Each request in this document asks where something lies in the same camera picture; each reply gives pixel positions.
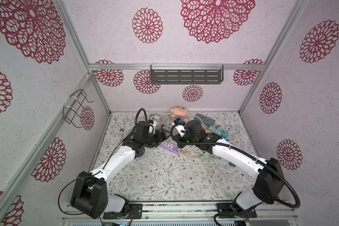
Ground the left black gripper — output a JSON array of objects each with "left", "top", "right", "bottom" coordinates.
[{"left": 143, "top": 127, "right": 172, "bottom": 148}]

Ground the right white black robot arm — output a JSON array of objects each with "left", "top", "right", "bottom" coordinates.
[{"left": 170, "top": 121, "right": 300, "bottom": 225}]

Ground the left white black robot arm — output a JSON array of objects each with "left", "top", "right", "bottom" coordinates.
[{"left": 70, "top": 121, "right": 168, "bottom": 219}]

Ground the orange power strip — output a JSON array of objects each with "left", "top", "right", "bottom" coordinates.
[{"left": 203, "top": 128, "right": 212, "bottom": 134}]

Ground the white alarm clock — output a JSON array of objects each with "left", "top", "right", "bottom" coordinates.
[{"left": 149, "top": 115, "right": 162, "bottom": 129}]

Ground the teal power strip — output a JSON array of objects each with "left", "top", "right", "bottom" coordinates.
[{"left": 208, "top": 126, "right": 229, "bottom": 140}]

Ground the purple power strip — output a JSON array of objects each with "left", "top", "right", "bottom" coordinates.
[{"left": 160, "top": 141, "right": 181, "bottom": 155}]

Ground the plush boy doll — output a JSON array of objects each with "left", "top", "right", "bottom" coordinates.
[{"left": 170, "top": 106, "right": 188, "bottom": 124}]

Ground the grey wall shelf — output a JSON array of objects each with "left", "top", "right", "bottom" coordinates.
[{"left": 150, "top": 65, "right": 224, "bottom": 85}]

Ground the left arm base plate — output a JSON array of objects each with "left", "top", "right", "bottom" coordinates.
[{"left": 103, "top": 203, "right": 143, "bottom": 220}]

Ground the black wire wall rack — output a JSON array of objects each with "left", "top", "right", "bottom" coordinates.
[{"left": 62, "top": 89, "right": 95, "bottom": 131}]

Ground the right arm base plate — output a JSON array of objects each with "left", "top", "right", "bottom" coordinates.
[{"left": 216, "top": 202, "right": 257, "bottom": 218}]

